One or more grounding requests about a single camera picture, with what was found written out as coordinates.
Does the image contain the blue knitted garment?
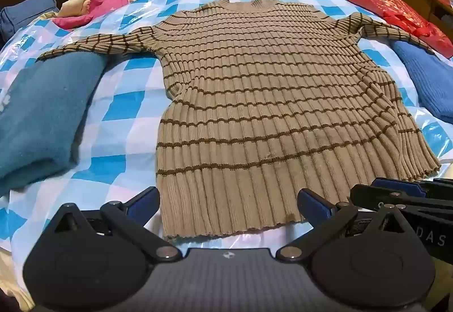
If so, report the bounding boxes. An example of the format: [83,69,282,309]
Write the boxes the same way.
[391,39,453,121]

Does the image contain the blue pillow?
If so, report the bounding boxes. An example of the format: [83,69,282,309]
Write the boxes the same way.
[0,0,60,43]

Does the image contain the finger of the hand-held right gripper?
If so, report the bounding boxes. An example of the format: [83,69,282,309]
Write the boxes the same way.
[350,178,426,212]
[419,178,453,198]

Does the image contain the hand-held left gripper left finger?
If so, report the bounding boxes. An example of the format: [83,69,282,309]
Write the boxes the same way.
[50,186,181,262]

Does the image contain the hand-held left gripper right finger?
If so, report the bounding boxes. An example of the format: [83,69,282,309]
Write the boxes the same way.
[276,188,407,262]

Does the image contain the tan striped ribbed sweater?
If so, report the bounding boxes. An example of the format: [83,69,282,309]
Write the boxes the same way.
[37,0,442,242]

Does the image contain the red plastic bag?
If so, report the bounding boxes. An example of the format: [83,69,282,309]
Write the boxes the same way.
[346,0,453,59]

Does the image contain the wooden bedside desk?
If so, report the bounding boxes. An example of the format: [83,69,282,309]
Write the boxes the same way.
[401,0,453,37]

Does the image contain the teal folded fleece garment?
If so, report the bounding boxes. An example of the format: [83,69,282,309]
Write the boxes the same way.
[0,52,107,189]

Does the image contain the blue white checkered sheet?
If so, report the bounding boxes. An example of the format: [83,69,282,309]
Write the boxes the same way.
[0,0,453,254]

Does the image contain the pink floral blanket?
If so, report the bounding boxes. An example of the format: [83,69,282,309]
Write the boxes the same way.
[50,0,160,30]

